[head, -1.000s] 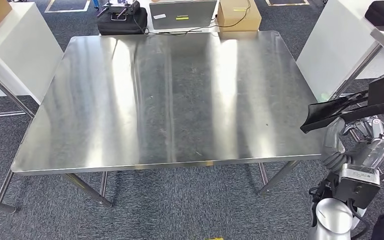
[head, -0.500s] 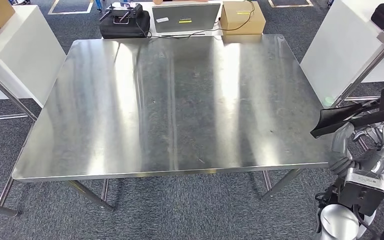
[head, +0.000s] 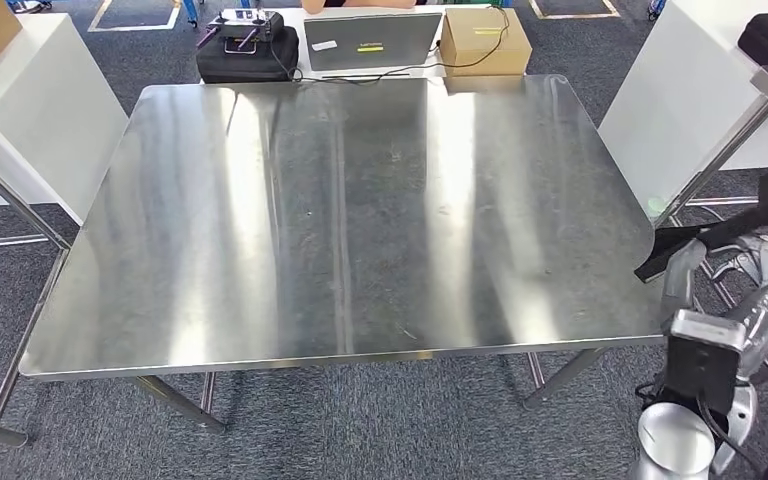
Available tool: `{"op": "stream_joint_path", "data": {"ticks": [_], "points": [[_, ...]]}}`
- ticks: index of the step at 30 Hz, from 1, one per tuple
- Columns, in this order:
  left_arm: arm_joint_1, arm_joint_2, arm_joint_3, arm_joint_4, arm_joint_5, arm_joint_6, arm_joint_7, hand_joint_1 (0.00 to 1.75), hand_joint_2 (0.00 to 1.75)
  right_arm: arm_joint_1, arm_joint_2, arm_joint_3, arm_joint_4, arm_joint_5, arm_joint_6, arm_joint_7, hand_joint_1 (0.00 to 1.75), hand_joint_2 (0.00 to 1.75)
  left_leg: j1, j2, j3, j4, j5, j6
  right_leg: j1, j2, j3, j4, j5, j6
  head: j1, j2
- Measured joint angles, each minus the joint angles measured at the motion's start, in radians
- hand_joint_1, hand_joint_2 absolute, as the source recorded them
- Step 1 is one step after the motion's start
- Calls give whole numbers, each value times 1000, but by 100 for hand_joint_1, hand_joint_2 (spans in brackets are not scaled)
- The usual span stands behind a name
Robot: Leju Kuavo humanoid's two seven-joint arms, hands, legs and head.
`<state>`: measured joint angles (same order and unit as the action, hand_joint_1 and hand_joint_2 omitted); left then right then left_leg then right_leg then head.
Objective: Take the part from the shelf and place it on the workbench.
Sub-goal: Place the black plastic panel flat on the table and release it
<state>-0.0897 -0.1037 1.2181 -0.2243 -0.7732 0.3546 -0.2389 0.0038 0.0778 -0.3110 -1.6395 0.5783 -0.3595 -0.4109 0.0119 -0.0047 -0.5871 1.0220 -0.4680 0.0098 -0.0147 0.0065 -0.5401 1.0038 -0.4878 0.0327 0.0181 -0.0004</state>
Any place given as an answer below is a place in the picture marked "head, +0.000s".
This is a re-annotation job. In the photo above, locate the grey remote controller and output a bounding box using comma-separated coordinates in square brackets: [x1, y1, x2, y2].
[206, 7, 286, 43]

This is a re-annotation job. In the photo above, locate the grey laptop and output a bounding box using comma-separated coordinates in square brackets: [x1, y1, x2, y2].
[303, 11, 444, 73]

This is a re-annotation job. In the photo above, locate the white partition board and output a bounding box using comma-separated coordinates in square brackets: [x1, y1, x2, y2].
[0, 13, 130, 227]
[597, 0, 768, 215]

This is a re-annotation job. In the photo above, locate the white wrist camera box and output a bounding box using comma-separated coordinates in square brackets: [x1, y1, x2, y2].
[667, 309, 750, 354]

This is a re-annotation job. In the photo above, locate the steel workbench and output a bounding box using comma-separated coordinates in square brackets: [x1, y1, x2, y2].
[18, 74, 666, 437]

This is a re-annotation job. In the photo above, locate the white desk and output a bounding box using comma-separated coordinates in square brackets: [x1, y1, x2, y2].
[276, 3, 491, 82]

